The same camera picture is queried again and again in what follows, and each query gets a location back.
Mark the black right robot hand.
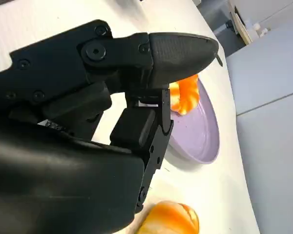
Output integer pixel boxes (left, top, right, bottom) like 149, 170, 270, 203
0, 19, 223, 234

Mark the orange white toy bread roll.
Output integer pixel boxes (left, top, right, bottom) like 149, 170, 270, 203
169, 74, 201, 116
136, 200, 200, 234

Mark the lilac plate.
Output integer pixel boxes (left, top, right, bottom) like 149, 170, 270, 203
161, 78, 220, 165

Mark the grey partition panel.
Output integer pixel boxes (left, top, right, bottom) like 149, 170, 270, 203
225, 23, 293, 116
236, 89, 293, 234

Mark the light wooden board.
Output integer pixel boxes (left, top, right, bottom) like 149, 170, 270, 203
229, 4, 253, 46

